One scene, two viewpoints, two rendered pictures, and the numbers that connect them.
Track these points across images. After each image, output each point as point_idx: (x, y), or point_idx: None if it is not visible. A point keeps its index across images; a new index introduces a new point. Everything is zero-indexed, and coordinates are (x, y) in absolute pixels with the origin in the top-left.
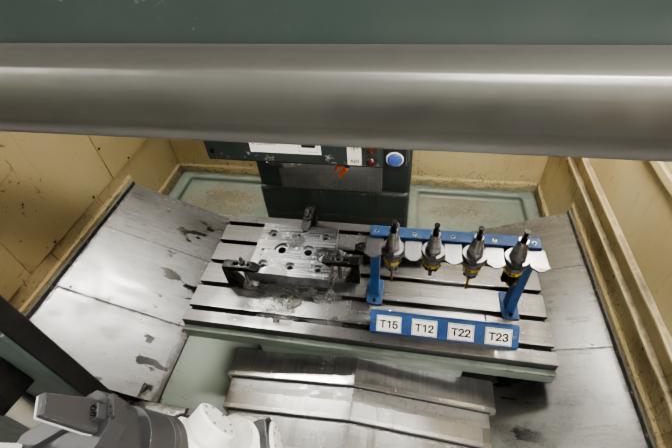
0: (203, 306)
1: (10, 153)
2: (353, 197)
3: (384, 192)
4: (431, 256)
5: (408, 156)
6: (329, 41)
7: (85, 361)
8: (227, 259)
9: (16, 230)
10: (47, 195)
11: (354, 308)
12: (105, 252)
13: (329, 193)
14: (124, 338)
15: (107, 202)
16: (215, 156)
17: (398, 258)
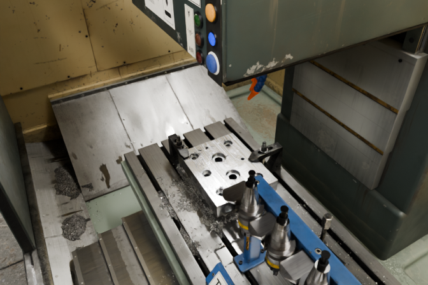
0: (142, 157)
1: None
2: (344, 177)
3: (378, 193)
4: (269, 245)
5: (228, 68)
6: None
7: (79, 142)
8: (176, 134)
9: (104, 37)
10: (136, 28)
11: (219, 252)
12: (149, 91)
13: (325, 157)
14: (108, 148)
15: (178, 62)
16: (134, 2)
17: (243, 220)
